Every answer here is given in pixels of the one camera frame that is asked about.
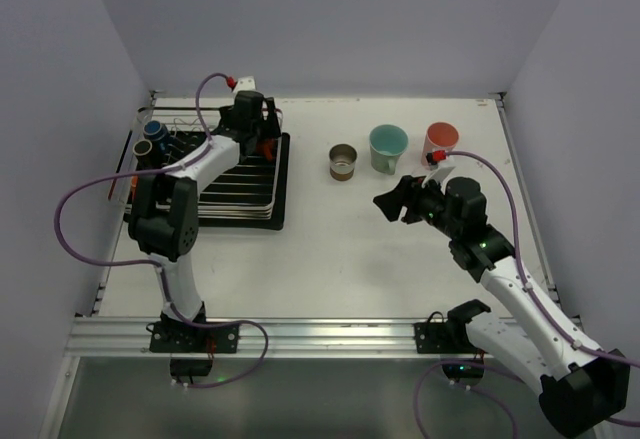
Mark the blue cup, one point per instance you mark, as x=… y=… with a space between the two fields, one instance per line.
x=158 y=134

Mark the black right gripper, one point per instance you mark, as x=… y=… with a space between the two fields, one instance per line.
x=410 y=198

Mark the aluminium rail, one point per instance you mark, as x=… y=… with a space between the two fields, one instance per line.
x=128 y=337
x=499 y=99

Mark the black drip tray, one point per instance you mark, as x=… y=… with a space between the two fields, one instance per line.
x=252 y=195

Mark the orange white-ringed cup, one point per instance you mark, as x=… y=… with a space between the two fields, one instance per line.
x=266 y=149

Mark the black cup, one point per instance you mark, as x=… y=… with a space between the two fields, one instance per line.
x=148 y=155

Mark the white brown cup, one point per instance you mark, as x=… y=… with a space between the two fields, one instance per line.
x=342 y=161

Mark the aluminium front rail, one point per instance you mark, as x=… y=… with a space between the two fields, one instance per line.
x=128 y=337

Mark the pink plastic cup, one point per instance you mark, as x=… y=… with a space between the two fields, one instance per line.
x=439 y=136

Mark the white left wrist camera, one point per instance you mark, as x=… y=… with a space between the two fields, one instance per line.
x=246 y=83

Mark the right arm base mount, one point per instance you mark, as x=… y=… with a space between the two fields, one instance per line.
x=441 y=335

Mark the aluminium right side rail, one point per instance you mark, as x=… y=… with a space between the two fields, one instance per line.
x=499 y=99

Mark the left black controller box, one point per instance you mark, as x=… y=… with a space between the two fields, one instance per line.
x=188 y=369

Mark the black controller box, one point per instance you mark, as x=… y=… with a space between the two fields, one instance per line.
x=188 y=369
x=466 y=371

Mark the metal wire dish rack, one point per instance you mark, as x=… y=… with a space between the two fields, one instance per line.
x=175 y=118

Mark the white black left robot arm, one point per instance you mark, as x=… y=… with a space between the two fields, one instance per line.
x=164 y=219

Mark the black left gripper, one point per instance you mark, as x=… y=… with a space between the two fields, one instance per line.
x=267 y=129

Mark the orange mug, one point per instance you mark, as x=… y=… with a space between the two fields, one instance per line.
x=133 y=185

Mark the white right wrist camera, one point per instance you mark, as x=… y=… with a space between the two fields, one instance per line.
x=439 y=166

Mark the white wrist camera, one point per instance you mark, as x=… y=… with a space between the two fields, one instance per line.
x=246 y=83
x=439 y=166

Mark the large green mug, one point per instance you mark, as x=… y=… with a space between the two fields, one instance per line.
x=387 y=144

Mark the right black controller box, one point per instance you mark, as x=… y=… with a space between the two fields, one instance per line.
x=466 y=371

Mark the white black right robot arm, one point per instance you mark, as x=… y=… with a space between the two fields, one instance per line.
x=578 y=385

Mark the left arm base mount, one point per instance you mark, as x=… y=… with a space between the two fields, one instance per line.
x=175 y=337

